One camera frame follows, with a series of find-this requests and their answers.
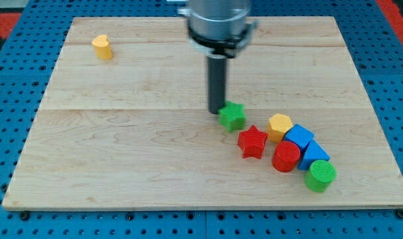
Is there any blue triangle block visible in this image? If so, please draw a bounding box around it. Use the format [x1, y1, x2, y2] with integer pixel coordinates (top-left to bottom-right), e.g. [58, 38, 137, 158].
[297, 139, 330, 170]

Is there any green star block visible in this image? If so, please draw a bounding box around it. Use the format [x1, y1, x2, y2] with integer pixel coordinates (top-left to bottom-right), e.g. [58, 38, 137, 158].
[218, 101, 246, 133]

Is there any red cylinder block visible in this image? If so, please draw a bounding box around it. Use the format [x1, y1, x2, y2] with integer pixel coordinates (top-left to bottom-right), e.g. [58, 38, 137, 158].
[272, 141, 301, 173]

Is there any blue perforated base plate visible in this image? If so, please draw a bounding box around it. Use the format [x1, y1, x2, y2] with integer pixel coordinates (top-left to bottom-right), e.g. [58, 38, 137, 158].
[0, 0, 403, 238]

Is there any wooden board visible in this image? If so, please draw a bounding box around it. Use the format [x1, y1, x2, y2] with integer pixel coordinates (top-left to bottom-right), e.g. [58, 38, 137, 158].
[2, 17, 403, 211]

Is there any red star block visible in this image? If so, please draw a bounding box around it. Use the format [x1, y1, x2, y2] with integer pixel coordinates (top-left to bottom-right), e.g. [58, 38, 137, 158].
[237, 125, 268, 159]

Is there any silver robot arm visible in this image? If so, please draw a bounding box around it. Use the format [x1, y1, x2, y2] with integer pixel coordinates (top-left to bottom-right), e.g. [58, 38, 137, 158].
[177, 0, 258, 114]

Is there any green cylinder block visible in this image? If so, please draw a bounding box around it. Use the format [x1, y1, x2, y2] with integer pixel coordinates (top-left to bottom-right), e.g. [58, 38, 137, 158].
[304, 160, 337, 193]

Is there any yellow hexagon block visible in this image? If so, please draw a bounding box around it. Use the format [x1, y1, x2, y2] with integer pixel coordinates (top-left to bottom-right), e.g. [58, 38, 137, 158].
[266, 114, 293, 143]

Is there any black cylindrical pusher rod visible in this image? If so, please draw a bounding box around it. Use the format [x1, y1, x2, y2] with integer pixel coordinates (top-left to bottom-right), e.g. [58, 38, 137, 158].
[207, 57, 227, 114]

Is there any yellow heart block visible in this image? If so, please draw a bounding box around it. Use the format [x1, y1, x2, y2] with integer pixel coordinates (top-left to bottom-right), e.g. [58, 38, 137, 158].
[92, 35, 113, 60]

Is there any blue cube block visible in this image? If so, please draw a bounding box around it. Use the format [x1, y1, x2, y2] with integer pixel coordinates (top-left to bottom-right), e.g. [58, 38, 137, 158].
[283, 123, 314, 153]

